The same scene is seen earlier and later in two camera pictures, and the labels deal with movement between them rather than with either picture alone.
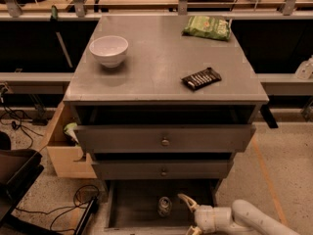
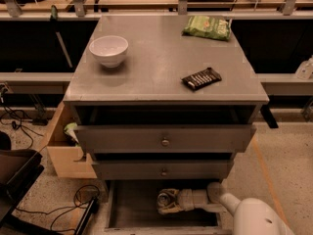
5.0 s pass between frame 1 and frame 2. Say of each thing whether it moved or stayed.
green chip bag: stayed
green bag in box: stayed
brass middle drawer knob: stayed
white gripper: moved
